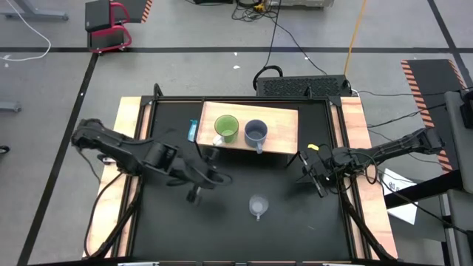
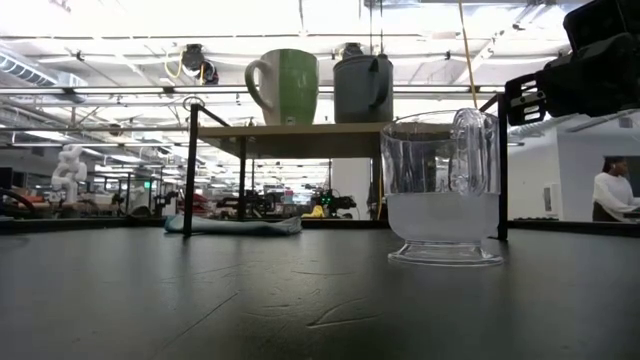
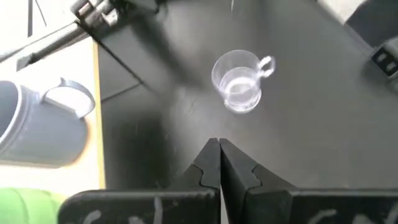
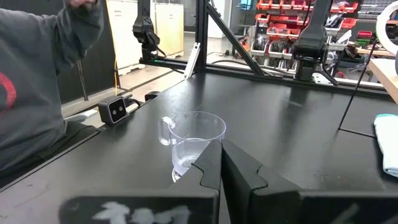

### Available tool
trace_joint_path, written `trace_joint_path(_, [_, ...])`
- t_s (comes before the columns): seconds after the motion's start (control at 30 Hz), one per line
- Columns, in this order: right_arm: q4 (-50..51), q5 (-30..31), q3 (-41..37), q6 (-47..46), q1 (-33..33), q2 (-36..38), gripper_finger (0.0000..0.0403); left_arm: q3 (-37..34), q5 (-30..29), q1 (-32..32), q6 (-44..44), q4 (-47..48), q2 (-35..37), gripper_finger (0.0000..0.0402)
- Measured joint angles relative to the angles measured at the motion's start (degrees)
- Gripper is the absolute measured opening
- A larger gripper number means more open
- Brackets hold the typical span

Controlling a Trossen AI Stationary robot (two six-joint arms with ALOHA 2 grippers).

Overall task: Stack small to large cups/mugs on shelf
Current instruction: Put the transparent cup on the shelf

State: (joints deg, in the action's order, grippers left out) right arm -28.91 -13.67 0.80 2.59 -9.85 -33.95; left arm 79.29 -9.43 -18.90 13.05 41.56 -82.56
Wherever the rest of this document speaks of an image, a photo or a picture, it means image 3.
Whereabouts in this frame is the grey mug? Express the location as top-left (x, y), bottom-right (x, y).
top-left (0, 77), bottom-right (96, 169)

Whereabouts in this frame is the black table mat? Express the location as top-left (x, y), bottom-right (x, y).
top-left (90, 0), bottom-right (398, 191)

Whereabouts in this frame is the wooden shelf with black legs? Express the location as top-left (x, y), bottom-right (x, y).
top-left (0, 37), bottom-right (106, 191)

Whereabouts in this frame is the black table-level camera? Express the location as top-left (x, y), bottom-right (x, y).
top-left (370, 40), bottom-right (398, 82)

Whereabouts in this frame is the clear glass cup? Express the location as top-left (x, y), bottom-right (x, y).
top-left (211, 49), bottom-right (277, 114)

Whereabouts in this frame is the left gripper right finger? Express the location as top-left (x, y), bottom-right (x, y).
top-left (221, 138), bottom-right (398, 224)

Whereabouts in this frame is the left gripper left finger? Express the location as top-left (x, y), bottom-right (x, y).
top-left (57, 138), bottom-right (222, 224)

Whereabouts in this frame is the green and white mug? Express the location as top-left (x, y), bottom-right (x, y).
top-left (0, 186), bottom-right (68, 224)

